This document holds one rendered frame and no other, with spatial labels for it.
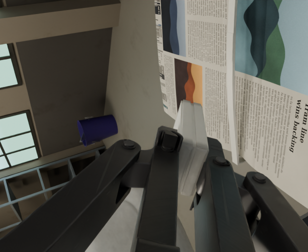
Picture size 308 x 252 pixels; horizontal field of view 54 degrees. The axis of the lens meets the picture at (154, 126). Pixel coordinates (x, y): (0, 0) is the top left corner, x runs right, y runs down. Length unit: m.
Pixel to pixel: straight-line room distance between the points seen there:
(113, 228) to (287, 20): 0.35
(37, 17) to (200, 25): 2.96
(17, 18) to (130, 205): 2.89
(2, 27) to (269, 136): 3.10
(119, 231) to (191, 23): 0.31
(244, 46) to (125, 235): 0.31
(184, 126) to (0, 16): 3.14
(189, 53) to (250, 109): 0.12
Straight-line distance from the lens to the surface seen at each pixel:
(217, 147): 0.18
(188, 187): 0.16
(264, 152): 0.35
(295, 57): 0.29
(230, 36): 0.32
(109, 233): 0.47
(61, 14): 3.33
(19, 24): 3.31
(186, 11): 0.41
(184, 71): 0.43
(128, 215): 0.49
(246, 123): 0.36
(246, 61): 0.33
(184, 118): 0.18
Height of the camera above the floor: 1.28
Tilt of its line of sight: 23 degrees down
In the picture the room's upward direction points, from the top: 107 degrees counter-clockwise
